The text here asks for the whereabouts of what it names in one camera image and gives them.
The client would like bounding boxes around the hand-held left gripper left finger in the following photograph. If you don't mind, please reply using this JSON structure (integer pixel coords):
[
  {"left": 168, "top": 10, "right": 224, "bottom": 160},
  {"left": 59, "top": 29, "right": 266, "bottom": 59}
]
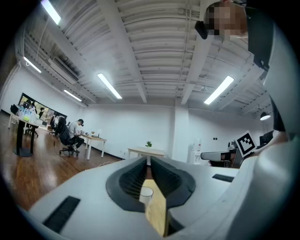
[{"left": 20, "top": 156, "right": 164, "bottom": 240}]

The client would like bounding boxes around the black monitor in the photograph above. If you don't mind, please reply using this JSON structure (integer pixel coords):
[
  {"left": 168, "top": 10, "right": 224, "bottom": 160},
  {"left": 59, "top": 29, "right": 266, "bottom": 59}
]
[{"left": 259, "top": 130, "right": 274, "bottom": 147}]

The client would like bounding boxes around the clear plastic bag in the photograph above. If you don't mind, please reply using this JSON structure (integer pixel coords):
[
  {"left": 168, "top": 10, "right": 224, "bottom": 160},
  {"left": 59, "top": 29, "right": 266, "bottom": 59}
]
[{"left": 16, "top": 108, "right": 37, "bottom": 121}]

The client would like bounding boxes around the white floor cable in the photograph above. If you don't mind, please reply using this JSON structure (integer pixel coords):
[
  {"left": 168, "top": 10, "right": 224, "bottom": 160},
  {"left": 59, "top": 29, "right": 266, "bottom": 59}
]
[{"left": 97, "top": 158, "right": 122, "bottom": 168}]

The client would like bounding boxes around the ceiling air conditioner unit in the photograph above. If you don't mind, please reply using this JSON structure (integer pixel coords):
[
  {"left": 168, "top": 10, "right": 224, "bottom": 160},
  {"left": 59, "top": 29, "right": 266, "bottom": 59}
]
[{"left": 48, "top": 56, "right": 79, "bottom": 85}]

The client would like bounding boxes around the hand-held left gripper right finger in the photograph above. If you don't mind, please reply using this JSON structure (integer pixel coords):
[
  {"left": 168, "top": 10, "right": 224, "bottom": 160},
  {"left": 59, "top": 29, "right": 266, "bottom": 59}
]
[{"left": 150, "top": 156, "right": 261, "bottom": 240}]

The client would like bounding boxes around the white ceiling light strip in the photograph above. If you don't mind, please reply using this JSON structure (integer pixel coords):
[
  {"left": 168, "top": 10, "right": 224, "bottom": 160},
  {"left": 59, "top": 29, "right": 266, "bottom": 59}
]
[
  {"left": 40, "top": 0, "right": 62, "bottom": 25},
  {"left": 97, "top": 73, "right": 123, "bottom": 99},
  {"left": 63, "top": 89, "right": 83, "bottom": 102},
  {"left": 203, "top": 75, "right": 235, "bottom": 105},
  {"left": 23, "top": 56, "right": 42, "bottom": 74}
]

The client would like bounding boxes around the black head-mounted camera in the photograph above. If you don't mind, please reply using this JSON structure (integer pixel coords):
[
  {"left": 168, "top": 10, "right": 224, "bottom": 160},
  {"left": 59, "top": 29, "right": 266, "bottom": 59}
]
[{"left": 195, "top": 20, "right": 209, "bottom": 40}]

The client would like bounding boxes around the person's head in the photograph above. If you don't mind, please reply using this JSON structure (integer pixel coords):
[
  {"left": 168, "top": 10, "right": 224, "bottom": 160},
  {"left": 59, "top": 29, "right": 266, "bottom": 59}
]
[{"left": 206, "top": 1, "right": 249, "bottom": 39}]

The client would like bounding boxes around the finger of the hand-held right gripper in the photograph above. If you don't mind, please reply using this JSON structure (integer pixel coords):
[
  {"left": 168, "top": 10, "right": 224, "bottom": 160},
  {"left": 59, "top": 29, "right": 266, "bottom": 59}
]
[{"left": 201, "top": 151, "right": 233, "bottom": 162}]

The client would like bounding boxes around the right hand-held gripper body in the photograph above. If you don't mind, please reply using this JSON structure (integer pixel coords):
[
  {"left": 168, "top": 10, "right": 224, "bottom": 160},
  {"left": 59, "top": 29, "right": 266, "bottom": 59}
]
[{"left": 221, "top": 130, "right": 257, "bottom": 168}]

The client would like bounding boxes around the white cup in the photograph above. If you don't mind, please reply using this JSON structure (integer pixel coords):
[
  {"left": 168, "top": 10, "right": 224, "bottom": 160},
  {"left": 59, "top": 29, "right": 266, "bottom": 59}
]
[{"left": 139, "top": 186, "right": 154, "bottom": 205}]

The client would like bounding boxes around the round white table black base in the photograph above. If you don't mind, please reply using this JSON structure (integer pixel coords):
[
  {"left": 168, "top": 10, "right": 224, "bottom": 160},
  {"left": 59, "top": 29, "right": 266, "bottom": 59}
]
[{"left": 8, "top": 110, "right": 47, "bottom": 158}]

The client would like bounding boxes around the round yellow wooden table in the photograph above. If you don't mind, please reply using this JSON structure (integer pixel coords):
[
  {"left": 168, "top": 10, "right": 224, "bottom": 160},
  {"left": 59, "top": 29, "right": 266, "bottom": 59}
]
[{"left": 139, "top": 179, "right": 168, "bottom": 237}]

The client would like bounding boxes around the large dark-framed window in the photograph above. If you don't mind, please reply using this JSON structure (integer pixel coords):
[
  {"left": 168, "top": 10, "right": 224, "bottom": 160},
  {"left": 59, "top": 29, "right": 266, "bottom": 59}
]
[{"left": 18, "top": 92, "right": 68, "bottom": 128}]

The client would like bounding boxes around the person's right forearm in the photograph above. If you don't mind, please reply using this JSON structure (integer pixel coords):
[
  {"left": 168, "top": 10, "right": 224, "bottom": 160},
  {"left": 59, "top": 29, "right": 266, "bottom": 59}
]
[{"left": 254, "top": 131, "right": 289, "bottom": 157}]

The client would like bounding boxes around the white water dispenser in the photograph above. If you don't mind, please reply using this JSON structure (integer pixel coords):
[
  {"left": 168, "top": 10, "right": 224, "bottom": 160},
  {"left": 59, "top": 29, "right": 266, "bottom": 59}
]
[{"left": 190, "top": 138, "right": 203, "bottom": 165}]

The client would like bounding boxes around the person's black clothing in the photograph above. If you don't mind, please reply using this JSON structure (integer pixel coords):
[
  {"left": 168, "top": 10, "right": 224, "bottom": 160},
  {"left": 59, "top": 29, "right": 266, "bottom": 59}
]
[{"left": 245, "top": 6, "right": 286, "bottom": 132}]

